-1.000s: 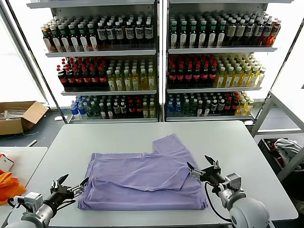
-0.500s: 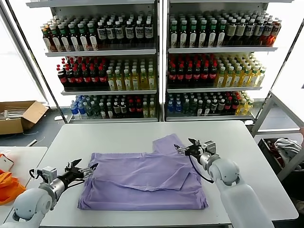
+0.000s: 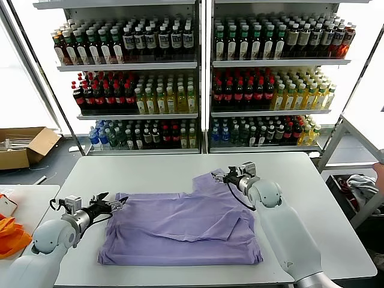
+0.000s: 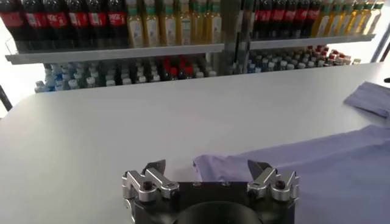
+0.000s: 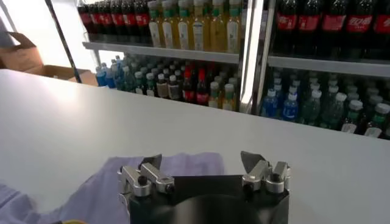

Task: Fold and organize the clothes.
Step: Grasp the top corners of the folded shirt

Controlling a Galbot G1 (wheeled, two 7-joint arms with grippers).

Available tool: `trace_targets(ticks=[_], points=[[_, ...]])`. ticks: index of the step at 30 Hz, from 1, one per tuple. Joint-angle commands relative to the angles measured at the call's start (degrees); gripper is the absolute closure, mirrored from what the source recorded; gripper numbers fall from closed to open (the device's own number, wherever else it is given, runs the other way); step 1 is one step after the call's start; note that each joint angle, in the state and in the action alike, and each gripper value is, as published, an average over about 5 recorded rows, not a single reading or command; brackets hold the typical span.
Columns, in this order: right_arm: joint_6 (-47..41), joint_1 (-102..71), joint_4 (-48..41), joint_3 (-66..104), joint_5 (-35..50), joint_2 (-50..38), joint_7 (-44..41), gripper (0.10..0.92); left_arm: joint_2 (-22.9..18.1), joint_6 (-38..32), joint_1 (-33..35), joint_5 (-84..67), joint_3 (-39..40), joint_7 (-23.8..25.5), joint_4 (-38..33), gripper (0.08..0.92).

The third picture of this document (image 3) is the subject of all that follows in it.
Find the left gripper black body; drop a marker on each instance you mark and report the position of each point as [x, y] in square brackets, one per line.
[96, 211]

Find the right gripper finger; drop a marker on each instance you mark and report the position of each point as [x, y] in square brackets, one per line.
[223, 180]
[229, 172]

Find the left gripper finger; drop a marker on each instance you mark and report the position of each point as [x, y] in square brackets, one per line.
[97, 201]
[115, 206]

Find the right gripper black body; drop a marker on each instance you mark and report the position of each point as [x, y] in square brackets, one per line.
[237, 181]

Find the lavender purple t-shirt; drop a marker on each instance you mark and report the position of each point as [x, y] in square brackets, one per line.
[180, 228]

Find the person bare forearm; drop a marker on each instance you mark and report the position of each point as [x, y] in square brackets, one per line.
[379, 174]

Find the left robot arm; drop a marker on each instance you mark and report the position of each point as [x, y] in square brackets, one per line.
[48, 240]

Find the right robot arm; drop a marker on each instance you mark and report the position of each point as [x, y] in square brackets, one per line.
[288, 234]

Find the blue water bottle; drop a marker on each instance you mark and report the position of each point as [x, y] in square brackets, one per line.
[103, 137]
[225, 134]
[215, 135]
[94, 137]

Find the dark green bottle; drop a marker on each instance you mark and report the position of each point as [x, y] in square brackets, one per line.
[235, 134]
[121, 138]
[244, 134]
[113, 137]

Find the dark bottle white label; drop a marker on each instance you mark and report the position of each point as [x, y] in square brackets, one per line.
[138, 139]
[130, 139]
[253, 136]
[262, 135]

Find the yellow juice bottle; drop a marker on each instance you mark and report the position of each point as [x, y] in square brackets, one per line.
[320, 97]
[171, 100]
[141, 101]
[289, 97]
[184, 138]
[314, 134]
[192, 99]
[330, 97]
[300, 97]
[278, 98]
[161, 101]
[181, 100]
[151, 101]
[304, 135]
[310, 96]
[192, 138]

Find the dark bottle grey label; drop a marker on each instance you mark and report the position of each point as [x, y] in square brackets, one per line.
[270, 134]
[279, 133]
[155, 137]
[147, 137]

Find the small white floor object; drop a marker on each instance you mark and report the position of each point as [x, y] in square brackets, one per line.
[73, 148]

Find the short grey stick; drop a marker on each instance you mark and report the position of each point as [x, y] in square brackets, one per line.
[40, 179]

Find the red-capped cola bottle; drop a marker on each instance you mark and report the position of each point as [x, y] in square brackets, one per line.
[175, 136]
[288, 132]
[80, 98]
[166, 136]
[130, 97]
[110, 97]
[269, 94]
[259, 94]
[100, 97]
[218, 95]
[238, 95]
[297, 132]
[249, 95]
[228, 95]
[90, 97]
[120, 97]

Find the orange cloth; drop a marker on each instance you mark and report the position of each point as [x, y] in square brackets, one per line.
[12, 240]

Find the small white orange box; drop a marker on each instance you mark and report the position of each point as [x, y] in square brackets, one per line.
[6, 204]

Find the open cardboard box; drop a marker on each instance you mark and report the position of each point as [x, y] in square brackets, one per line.
[18, 158]

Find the black plastic crate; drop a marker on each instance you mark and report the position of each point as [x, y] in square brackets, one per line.
[336, 185]

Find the white packing strips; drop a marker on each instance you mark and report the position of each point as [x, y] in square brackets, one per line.
[15, 143]

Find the red garment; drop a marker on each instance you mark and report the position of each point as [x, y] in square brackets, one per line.
[352, 203]

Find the white metal shelf rack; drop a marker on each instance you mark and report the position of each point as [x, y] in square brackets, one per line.
[129, 66]
[279, 63]

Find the grey white garment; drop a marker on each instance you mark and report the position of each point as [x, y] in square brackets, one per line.
[361, 183]

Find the green-capped white-label bottle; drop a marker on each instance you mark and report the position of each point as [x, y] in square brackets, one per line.
[232, 42]
[244, 42]
[93, 47]
[106, 46]
[280, 42]
[118, 46]
[82, 47]
[220, 42]
[70, 48]
[269, 42]
[257, 42]

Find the dark bottle blue-print label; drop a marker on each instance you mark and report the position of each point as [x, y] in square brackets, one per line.
[176, 41]
[338, 40]
[188, 41]
[316, 40]
[328, 40]
[164, 42]
[129, 42]
[140, 42]
[151, 42]

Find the dark bottle beige label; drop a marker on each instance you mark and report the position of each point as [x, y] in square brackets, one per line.
[304, 40]
[292, 40]

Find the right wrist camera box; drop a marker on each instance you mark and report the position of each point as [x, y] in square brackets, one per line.
[248, 170]

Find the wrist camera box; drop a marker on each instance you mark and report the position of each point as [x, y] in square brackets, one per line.
[73, 204]
[248, 170]

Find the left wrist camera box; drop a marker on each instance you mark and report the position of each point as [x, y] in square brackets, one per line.
[73, 204]

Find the grey metal rack frame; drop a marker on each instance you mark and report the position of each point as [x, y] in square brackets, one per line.
[334, 140]

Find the dark window frame post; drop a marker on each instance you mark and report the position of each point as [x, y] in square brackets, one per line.
[50, 86]

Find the grey window frame post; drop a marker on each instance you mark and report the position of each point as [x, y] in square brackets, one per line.
[30, 72]

